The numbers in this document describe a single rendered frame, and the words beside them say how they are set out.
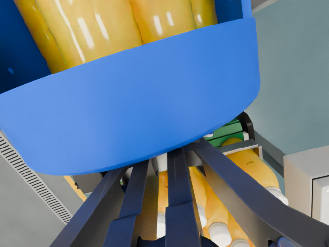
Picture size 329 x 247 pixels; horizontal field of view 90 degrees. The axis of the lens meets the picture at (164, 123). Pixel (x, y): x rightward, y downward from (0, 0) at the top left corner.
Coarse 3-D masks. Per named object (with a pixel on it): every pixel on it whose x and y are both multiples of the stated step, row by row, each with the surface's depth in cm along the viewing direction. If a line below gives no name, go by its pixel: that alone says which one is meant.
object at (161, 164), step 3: (159, 156) 14; (162, 156) 14; (156, 159) 14; (159, 159) 14; (162, 159) 14; (159, 162) 14; (162, 162) 14; (159, 165) 15; (162, 165) 15; (165, 165) 15; (159, 168) 15; (162, 168) 15; (165, 168) 15
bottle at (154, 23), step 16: (144, 0) 14; (160, 0) 14; (176, 0) 15; (144, 16) 15; (160, 16) 15; (176, 16) 15; (192, 16) 16; (144, 32) 16; (160, 32) 15; (176, 32) 15
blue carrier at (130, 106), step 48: (0, 0) 21; (240, 0) 16; (0, 48) 19; (144, 48) 8; (192, 48) 9; (240, 48) 11; (0, 96) 9; (48, 96) 9; (96, 96) 8; (144, 96) 9; (192, 96) 10; (240, 96) 12; (48, 144) 10; (96, 144) 10; (144, 144) 10
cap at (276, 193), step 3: (273, 192) 29; (276, 192) 29; (279, 192) 29; (276, 195) 28; (279, 195) 28; (282, 195) 28; (279, 198) 28; (282, 198) 28; (285, 198) 28; (282, 201) 28; (285, 201) 28
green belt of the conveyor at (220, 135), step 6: (234, 120) 47; (228, 126) 46; (234, 126) 46; (240, 126) 46; (216, 132) 46; (222, 132) 46; (228, 132) 46; (234, 132) 46; (240, 132) 46; (204, 138) 47; (210, 138) 46; (216, 138) 47; (222, 138) 46; (228, 138) 46; (240, 138) 46; (216, 144) 47
